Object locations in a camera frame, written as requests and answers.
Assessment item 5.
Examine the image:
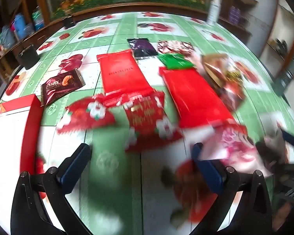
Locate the purple box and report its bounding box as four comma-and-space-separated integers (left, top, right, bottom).
229, 6, 241, 24

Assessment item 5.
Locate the long plain red packet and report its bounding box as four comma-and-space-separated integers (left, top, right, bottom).
159, 67, 236, 129
97, 49, 153, 101

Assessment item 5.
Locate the red and white patterned packet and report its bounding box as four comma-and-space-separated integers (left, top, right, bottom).
157, 40, 195, 55

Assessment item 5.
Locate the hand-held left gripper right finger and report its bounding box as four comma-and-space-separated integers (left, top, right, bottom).
190, 142, 272, 235

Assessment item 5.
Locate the brown nut snack packet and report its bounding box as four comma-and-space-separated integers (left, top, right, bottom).
40, 69, 85, 106

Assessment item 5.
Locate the small black cup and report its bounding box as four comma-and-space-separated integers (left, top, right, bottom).
63, 15, 75, 29

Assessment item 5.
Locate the black clamp on table edge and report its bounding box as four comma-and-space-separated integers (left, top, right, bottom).
16, 44, 40, 70

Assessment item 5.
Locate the red white-flower snack packet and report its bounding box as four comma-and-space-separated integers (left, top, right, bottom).
123, 95, 185, 153
56, 97, 117, 135

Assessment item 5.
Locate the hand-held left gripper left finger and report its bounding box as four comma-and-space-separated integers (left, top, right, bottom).
10, 143, 93, 235

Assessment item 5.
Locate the white bottle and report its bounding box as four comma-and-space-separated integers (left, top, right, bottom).
206, 0, 222, 26

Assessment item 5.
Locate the dark red multicolour snack packet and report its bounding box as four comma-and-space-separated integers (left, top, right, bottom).
219, 64, 247, 112

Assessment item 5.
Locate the gold brown snack packet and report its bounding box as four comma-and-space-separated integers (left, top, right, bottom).
201, 54, 233, 89

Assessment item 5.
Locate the green candy packet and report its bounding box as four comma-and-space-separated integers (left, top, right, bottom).
158, 53, 195, 70

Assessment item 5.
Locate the wooden shelf cabinet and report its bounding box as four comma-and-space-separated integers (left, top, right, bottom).
0, 0, 52, 79

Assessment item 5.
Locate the pink and white snack packet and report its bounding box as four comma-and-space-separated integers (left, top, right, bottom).
200, 124, 256, 163

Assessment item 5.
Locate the green fruit print tablecloth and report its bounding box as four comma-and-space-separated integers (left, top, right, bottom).
0, 12, 294, 235

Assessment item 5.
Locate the grey blue thermos flask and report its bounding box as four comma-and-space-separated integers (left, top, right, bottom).
0, 26, 15, 49

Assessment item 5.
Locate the wooden side shelf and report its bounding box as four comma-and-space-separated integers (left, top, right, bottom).
220, 0, 258, 38

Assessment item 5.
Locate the dark purple snack packet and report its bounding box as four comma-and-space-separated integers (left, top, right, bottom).
127, 38, 159, 60

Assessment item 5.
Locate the green thermos flask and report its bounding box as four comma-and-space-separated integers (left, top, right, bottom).
31, 10, 45, 31

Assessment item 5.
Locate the red box with white inside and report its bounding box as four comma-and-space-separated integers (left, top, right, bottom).
0, 94, 43, 227

